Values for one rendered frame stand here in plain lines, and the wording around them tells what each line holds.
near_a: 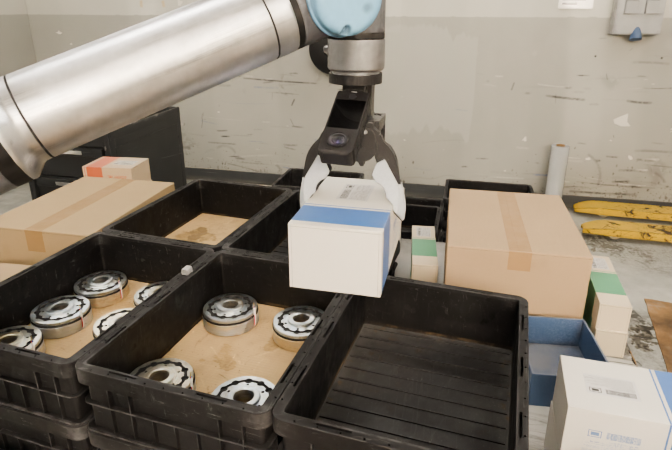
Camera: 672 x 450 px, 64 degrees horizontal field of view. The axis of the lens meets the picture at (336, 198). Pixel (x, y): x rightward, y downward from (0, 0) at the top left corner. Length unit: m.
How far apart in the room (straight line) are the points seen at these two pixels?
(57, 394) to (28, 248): 0.63
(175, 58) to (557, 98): 3.69
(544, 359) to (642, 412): 0.39
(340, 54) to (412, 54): 3.31
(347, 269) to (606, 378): 0.44
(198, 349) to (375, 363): 0.31
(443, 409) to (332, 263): 0.31
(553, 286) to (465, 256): 0.20
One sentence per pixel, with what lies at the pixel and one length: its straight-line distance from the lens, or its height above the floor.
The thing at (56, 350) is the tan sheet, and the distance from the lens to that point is 1.09.
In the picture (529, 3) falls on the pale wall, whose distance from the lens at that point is 3.99.
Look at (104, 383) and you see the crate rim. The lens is 0.83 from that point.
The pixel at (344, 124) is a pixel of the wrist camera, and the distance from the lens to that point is 0.68.
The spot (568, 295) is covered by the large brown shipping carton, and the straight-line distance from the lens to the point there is 1.29.
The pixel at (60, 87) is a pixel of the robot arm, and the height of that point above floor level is 1.34.
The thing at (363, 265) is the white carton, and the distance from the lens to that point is 0.67.
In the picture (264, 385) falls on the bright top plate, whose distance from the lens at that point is 0.86.
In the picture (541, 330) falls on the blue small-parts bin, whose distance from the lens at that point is 1.27.
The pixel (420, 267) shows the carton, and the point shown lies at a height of 0.81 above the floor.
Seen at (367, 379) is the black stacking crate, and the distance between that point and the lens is 0.92.
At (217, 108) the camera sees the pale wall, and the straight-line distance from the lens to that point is 4.48.
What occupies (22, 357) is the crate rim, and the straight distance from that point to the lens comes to 0.91.
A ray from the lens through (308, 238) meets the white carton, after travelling 0.68.
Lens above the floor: 1.40
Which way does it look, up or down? 20 degrees down
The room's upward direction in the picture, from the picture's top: straight up
